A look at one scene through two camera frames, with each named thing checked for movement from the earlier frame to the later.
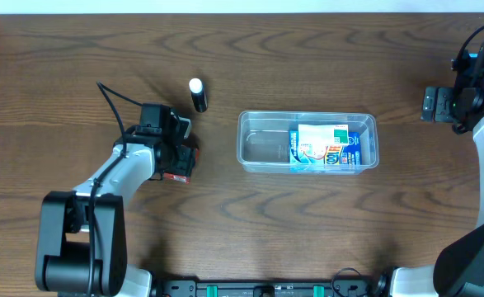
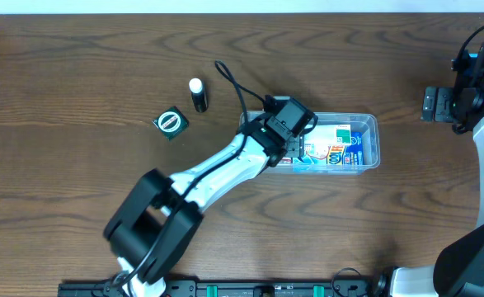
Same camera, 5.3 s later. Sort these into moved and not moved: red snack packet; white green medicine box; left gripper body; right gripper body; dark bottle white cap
Moved: red snack packet; left gripper body
Not moved: right gripper body; white green medicine box; dark bottle white cap
